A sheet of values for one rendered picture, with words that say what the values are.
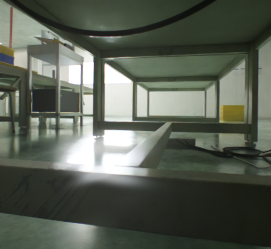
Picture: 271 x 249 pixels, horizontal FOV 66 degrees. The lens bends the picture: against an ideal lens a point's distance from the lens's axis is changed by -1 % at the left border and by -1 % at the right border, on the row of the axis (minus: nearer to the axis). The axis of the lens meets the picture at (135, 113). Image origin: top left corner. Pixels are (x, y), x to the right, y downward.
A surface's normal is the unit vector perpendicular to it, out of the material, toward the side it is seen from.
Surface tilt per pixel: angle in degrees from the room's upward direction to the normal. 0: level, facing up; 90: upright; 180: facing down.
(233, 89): 90
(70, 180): 90
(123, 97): 90
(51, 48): 90
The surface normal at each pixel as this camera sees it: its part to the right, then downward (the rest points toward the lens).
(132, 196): -0.21, 0.01
